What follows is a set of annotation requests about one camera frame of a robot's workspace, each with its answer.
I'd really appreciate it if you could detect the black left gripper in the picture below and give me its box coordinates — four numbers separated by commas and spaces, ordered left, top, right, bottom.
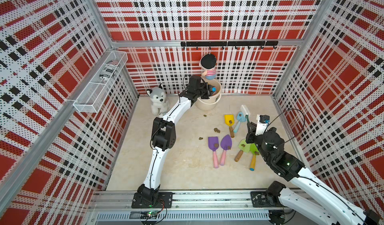
196, 82, 216, 99

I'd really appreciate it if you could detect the purple square trowel row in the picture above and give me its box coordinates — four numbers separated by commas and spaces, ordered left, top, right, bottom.
208, 137, 219, 169

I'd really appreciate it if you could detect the white brush green handle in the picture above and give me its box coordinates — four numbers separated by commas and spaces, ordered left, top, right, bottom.
241, 105, 250, 122

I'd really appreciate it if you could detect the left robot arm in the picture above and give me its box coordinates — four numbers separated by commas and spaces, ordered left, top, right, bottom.
136, 75, 218, 207

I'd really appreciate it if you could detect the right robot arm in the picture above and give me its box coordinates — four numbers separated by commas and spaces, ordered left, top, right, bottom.
246, 122, 380, 225

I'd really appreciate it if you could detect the beige plastic bucket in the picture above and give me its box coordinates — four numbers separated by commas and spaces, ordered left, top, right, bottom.
194, 78, 222, 111

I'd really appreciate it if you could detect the light blue hand trowel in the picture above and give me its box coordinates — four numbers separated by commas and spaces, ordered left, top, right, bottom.
234, 112, 247, 134

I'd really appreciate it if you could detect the purple pointed trowel right row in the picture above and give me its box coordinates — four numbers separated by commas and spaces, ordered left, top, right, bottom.
220, 135, 232, 166

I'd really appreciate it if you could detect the doll with black hat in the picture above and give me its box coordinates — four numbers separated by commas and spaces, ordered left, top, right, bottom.
200, 54, 217, 80

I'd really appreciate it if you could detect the grey white husky plush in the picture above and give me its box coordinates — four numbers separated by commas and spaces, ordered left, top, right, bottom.
146, 84, 170, 116

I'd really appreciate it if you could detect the can in shelf basket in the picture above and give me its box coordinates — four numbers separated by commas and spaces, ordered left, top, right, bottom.
99, 60, 119, 81

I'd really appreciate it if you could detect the green circuit board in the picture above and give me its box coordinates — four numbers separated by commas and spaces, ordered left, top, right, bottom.
129, 211, 158, 220

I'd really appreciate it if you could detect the light green trowel wooden handle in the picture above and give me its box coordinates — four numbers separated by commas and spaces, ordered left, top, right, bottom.
234, 139, 252, 162

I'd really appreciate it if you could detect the green trowel yellow handle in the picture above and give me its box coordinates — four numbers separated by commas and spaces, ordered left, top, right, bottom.
250, 144, 260, 171

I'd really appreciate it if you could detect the yellow trowel wooden handle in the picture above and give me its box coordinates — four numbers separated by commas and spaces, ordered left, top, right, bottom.
224, 114, 235, 138

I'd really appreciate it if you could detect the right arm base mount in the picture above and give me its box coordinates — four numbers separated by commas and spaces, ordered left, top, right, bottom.
251, 181, 289, 209

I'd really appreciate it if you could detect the black hook rail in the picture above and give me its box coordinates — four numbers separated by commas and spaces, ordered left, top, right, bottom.
181, 41, 279, 48

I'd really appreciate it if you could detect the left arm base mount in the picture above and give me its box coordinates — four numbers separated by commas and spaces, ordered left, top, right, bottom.
131, 184, 174, 209

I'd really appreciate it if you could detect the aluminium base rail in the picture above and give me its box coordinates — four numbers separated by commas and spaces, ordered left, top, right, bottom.
86, 189, 319, 224

